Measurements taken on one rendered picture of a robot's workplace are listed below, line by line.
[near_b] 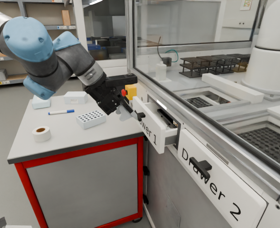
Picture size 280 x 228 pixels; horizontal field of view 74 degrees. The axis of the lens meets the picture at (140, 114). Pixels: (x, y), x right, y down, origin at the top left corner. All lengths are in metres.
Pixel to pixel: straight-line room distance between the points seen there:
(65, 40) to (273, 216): 0.61
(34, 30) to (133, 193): 0.98
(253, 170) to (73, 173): 0.76
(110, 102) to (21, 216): 1.26
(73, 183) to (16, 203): 0.85
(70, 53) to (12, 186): 1.55
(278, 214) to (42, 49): 0.54
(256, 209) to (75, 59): 0.55
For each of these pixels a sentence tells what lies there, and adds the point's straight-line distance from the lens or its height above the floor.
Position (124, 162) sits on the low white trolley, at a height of 0.58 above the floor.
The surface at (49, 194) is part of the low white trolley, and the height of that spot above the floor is 0.50.
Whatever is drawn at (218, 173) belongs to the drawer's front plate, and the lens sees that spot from 0.51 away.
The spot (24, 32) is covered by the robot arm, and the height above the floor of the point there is 1.22.
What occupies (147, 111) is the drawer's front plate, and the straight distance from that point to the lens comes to 0.70.
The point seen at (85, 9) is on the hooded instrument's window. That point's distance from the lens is 1.42.
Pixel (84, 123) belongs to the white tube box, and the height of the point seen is 0.79.
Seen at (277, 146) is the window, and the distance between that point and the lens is 0.42.
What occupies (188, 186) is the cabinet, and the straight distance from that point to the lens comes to 0.73.
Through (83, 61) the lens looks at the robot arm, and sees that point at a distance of 0.57.
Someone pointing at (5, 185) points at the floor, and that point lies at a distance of 2.00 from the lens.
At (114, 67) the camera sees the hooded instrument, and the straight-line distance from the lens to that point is 1.47.
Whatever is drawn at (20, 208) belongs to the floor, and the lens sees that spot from 1.76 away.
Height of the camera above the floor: 1.25
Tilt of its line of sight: 28 degrees down
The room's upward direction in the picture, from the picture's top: straight up
